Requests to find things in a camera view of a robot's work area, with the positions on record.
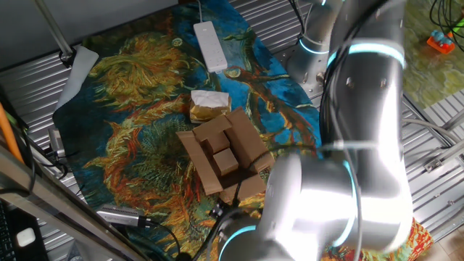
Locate green patterned mat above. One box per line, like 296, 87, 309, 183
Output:
400, 0, 464, 110

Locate orange cable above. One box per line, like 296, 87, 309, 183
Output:
0, 102, 25, 165

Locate aluminium rail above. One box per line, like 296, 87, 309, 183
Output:
440, 107, 464, 132
423, 139, 464, 174

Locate orange toy block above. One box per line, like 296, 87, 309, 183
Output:
426, 35, 456, 55

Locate blue toy piece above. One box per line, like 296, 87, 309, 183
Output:
430, 29, 454, 46

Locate black keyboard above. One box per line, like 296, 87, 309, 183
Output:
0, 201, 17, 261

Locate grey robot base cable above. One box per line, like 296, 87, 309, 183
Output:
401, 117, 463, 144

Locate gold and white tissue pack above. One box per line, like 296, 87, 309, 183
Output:
188, 89, 233, 125

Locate aluminium frame beam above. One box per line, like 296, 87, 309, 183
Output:
0, 144, 150, 261

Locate white rounded device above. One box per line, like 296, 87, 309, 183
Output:
16, 227, 38, 248

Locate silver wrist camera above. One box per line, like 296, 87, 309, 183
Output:
209, 202, 228, 220

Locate green plastic stick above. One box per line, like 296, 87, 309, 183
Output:
448, 17, 464, 38

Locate brown cardboard box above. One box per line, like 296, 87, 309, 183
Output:
175, 106, 277, 206

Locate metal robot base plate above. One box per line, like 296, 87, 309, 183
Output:
275, 46, 327, 99

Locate metal tripod pole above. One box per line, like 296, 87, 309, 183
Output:
30, 0, 78, 69

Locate white power strip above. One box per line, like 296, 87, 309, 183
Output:
193, 20, 228, 74

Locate sunflower painting cloth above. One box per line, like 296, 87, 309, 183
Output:
52, 0, 434, 261

